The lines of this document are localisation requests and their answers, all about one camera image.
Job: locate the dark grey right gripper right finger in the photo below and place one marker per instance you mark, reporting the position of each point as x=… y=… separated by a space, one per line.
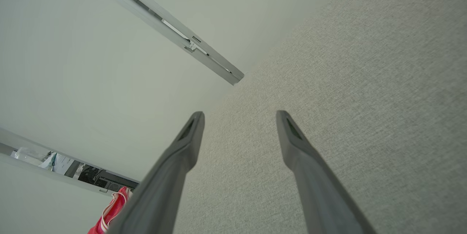
x=321 y=190

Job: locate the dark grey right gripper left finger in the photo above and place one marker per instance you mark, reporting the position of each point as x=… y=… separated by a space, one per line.
x=160 y=190

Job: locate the red basketball jersey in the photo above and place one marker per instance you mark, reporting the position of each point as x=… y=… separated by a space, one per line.
x=109 y=214

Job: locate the black equipment clutter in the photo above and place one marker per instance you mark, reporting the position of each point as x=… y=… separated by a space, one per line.
x=98 y=177

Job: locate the white plastic bag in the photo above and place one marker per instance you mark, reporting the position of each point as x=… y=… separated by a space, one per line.
x=62 y=162

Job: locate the grey partition post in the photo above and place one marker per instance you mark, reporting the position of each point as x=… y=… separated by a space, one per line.
x=215 y=61

